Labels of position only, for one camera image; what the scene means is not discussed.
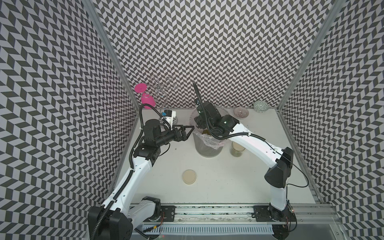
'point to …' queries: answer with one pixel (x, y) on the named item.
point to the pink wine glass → (146, 98)
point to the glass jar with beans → (235, 153)
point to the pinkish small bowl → (241, 112)
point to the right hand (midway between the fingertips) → (206, 114)
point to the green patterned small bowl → (261, 106)
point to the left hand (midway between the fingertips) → (188, 128)
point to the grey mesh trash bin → (203, 149)
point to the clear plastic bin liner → (215, 142)
